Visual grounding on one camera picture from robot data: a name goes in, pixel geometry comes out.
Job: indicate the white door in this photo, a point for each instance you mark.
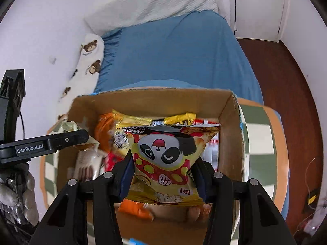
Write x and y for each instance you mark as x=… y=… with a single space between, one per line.
x=255 y=10

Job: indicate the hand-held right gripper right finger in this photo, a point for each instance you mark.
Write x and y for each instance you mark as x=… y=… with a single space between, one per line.
x=200 y=183

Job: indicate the yellow biscuit snack packet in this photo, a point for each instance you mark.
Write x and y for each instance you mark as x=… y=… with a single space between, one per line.
x=132 y=120

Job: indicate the blue bed sheet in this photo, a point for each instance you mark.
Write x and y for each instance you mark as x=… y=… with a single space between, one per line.
x=178 y=51

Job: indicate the small clear wall hook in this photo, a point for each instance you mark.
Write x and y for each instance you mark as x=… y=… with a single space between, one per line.
x=53 y=60

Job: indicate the clear plastic wrapper clutter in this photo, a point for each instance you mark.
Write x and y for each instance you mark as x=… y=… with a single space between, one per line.
x=310 y=228

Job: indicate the white brown snack packet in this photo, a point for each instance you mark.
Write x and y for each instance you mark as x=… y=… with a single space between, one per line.
x=86 y=163

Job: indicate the person's left hand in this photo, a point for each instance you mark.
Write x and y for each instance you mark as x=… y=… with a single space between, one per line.
x=28 y=201

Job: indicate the green white checkered mat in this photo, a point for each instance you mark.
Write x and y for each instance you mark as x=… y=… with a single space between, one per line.
x=258 y=143

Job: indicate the brown cardboard box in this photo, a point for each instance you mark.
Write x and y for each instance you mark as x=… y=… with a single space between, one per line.
x=153 y=102

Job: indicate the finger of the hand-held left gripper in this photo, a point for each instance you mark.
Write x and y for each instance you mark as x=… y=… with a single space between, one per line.
x=71 y=139

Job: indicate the white textured blanket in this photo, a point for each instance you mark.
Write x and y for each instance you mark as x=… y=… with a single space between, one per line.
x=153 y=5

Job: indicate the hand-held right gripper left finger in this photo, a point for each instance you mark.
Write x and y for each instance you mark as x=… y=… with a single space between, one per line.
x=127 y=178

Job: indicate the panda print snack packet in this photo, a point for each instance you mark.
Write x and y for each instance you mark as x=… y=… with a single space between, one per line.
x=163 y=158

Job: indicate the black striped snack packet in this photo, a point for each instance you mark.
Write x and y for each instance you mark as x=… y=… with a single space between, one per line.
x=157 y=123

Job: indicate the bear print pillow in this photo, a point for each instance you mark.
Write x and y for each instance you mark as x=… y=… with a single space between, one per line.
x=86 y=63

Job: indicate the red white snack packet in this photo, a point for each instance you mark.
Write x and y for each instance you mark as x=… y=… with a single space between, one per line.
x=212 y=150

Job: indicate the black yellow floor item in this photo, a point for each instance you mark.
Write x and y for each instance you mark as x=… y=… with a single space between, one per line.
x=311 y=200

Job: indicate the pale green snack packet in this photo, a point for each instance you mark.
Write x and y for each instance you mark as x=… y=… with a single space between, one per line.
x=67 y=126

